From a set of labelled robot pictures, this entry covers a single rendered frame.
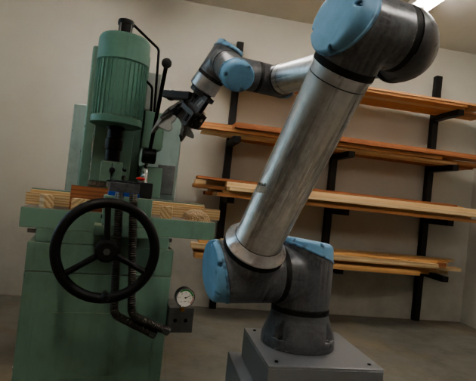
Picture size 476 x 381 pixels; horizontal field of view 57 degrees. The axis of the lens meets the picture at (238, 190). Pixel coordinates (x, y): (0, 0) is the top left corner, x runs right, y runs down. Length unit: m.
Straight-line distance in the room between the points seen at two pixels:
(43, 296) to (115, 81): 0.72
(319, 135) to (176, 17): 3.46
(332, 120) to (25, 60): 3.59
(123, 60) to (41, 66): 2.62
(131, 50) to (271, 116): 2.65
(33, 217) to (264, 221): 0.77
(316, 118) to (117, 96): 0.87
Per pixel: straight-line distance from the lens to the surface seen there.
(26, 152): 4.05
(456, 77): 5.00
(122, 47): 1.56
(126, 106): 1.52
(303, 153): 0.83
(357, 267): 3.81
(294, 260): 1.07
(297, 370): 1.05
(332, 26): 0.77
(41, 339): 1.49
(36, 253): 1.44
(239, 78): 1.25
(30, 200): 1.58
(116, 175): 1.53
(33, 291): 1.46
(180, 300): 1.43
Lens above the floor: 0.99
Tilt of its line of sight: 1 degrees up
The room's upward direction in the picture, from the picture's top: 6 degrees clockwise
